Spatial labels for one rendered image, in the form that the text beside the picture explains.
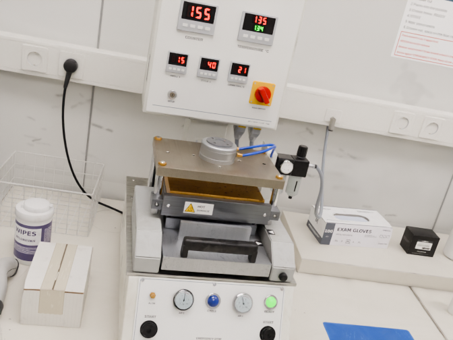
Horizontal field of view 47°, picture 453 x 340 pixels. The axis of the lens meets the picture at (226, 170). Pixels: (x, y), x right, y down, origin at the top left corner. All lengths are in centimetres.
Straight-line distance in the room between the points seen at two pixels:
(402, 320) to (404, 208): 53
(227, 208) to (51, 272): 40
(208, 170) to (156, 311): 30
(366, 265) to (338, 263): 9
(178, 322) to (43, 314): 28
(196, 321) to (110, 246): 47
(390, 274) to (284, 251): 57
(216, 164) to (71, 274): 39
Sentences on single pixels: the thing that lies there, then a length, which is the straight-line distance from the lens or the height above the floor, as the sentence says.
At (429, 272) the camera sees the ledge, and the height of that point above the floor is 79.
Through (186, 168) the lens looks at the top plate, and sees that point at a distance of 107.
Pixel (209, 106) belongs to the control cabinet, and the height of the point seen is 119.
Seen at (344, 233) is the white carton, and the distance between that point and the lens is 162.
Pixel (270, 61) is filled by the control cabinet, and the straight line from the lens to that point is 125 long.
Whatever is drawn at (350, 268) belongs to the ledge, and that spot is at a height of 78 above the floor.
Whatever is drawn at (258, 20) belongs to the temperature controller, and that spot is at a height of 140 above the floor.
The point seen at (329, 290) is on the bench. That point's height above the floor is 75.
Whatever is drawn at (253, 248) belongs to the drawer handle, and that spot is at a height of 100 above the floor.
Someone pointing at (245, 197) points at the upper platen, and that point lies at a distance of 112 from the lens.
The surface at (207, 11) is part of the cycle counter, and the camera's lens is 120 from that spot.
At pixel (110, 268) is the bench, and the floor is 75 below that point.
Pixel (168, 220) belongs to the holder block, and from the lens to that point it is 111.
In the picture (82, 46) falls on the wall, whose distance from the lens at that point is 160.
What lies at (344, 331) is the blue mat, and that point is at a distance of 136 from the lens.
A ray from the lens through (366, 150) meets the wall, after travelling 177.
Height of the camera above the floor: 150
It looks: 21 degrees down
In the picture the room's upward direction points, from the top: 12 degrees clockwise
